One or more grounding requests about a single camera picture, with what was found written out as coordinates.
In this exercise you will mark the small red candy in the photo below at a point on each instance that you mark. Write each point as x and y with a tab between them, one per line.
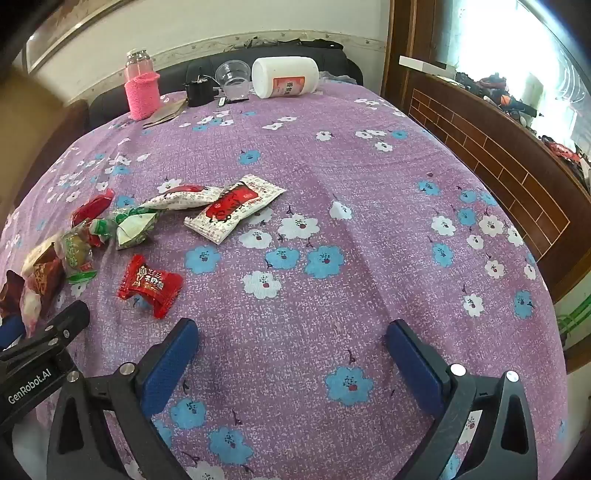
92	205

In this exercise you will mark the brown notebook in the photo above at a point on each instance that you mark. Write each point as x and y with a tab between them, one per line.
164	113

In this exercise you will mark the bottle with pink knit sleeve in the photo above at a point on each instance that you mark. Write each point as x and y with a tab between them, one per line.
143	92

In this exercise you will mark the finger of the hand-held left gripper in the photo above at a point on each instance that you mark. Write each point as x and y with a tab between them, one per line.
10	331
64	321

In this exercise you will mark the white jar with orange label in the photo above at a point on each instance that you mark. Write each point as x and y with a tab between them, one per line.
277	74

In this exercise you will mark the wooden brick-pattern cabinet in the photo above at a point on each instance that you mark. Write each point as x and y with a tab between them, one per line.
498	152

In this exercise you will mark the red candy packet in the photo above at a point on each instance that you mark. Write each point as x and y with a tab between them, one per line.
147	286

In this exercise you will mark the tan cracker packet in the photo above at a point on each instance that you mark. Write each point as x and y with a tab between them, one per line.
39	251

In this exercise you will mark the clear plastic cup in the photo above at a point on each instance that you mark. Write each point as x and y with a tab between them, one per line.
233	78

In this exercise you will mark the black sofa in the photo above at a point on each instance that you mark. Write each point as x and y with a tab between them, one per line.
332	57

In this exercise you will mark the small green white candy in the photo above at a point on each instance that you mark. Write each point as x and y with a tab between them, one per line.
101	229

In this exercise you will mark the pink white candy packet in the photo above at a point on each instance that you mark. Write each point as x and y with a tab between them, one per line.
30	309

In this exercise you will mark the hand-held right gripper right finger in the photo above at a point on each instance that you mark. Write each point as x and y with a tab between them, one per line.
415	369

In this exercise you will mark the purple floral tablecloth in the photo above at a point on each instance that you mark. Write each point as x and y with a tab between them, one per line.
323	277

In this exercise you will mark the clutter of trinkets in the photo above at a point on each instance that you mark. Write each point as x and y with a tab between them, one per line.
508	99

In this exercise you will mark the clear snack packet green ends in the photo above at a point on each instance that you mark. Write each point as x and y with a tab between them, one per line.
76	251

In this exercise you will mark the large white red snack packet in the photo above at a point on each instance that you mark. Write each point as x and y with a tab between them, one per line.
231	207

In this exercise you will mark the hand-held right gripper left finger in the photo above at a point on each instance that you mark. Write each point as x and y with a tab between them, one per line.
171	364

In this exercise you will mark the large dark red foil packet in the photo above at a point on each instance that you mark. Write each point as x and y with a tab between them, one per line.
44	281

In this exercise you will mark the twisted white red snack packet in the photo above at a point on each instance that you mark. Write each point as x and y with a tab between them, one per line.
184	197

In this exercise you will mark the white flat box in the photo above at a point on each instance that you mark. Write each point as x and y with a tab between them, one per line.
425	64

